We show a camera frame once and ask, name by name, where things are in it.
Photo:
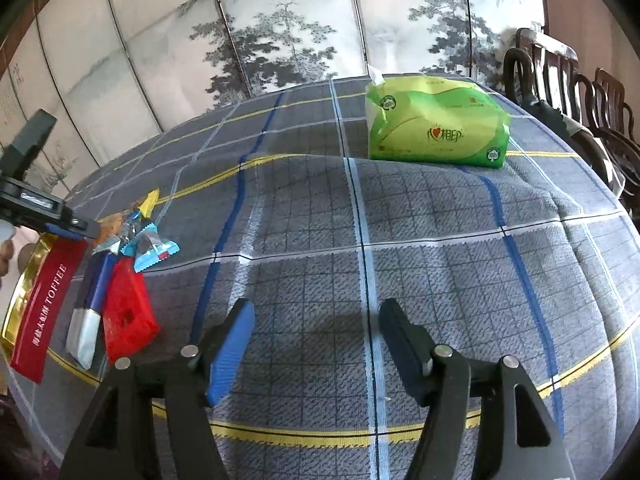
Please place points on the navy and white snack packet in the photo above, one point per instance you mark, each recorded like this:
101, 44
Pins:
95, 290

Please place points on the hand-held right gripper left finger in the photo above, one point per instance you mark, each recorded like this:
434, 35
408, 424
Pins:
230, 355

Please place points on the green tissue pack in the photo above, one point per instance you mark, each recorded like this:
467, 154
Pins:
435, 120

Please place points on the red snack packet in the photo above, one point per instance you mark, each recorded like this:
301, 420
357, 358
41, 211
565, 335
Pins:
127, 310

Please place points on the brown round cake packet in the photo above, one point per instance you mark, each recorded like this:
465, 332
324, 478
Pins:
111, 227

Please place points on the small colourful snack packet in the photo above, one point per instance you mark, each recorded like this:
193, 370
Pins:
122, 232

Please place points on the red and gold tin box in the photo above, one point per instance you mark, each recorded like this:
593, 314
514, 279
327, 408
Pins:
42, 305

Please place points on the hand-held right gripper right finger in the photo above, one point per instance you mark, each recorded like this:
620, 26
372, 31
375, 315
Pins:
405, 355

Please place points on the blue snack packet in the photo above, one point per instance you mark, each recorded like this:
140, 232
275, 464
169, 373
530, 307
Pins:
150, 250

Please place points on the dark cloth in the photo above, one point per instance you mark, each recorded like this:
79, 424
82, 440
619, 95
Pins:
555, 115

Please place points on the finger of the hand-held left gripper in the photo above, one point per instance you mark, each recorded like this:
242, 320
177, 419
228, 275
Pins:
32, 145
65, 231

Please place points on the blue plaid tablecloth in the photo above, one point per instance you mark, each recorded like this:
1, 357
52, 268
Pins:
400, 235

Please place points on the yellow snack packet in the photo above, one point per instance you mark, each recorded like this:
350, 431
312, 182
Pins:
148, 203

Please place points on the painted landscape folding screen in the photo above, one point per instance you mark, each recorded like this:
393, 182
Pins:
250, 35

